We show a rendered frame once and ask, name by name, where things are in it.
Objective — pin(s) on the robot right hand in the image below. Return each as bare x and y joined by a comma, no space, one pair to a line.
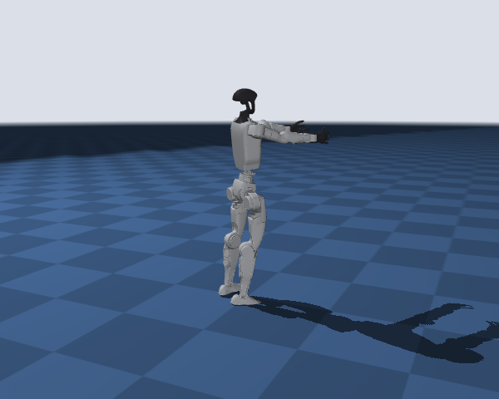
321,136

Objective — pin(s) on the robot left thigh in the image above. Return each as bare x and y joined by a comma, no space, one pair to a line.
238,220

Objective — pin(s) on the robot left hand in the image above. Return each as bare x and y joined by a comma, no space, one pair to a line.
296,128

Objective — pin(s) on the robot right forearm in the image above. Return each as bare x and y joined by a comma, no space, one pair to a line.
295,137

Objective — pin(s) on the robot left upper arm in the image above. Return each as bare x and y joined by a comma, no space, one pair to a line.
263,122

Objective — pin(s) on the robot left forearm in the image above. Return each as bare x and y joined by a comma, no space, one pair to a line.
279,128

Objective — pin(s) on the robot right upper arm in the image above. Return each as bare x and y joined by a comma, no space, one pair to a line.
259,131

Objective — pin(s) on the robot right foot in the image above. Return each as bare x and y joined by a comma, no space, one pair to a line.
237,300

